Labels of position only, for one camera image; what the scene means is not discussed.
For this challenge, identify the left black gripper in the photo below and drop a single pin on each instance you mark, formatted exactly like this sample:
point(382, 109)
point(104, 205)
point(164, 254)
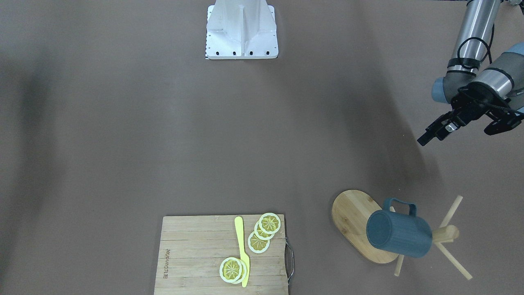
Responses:
point(476, 98)

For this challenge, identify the lemon slice top pair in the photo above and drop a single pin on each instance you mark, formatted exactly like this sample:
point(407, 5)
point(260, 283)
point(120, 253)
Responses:
point(230, 269)

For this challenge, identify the white camera pole base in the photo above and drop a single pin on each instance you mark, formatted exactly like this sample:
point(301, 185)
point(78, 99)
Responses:
point(241, 29)

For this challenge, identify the lemon slice middle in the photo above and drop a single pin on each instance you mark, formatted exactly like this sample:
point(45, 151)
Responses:
point(260, 234)

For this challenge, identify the bamboo cutting board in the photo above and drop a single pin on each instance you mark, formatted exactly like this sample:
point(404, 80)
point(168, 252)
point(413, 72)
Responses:
point(192, 248)

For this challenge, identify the lemon slice near handle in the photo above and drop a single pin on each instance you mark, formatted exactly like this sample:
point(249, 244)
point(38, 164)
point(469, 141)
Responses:
point(270, 223)

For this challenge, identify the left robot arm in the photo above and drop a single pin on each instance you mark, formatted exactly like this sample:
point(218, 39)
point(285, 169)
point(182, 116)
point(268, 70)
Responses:
point(472, 60)

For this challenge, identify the dark teal mug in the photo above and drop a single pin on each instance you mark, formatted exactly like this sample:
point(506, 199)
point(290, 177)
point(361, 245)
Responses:
point(406, 234)

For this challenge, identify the lemon slice under knife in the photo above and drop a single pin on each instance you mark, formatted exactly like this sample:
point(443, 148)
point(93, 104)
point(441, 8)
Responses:
point(244, 270)

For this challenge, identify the yellow plastic knife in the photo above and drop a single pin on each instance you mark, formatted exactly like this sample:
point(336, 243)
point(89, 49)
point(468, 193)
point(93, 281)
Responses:
point(239, 229)

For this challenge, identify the wooden mug tree rack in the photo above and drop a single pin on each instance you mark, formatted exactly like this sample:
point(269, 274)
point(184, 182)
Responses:
point(351, 210)

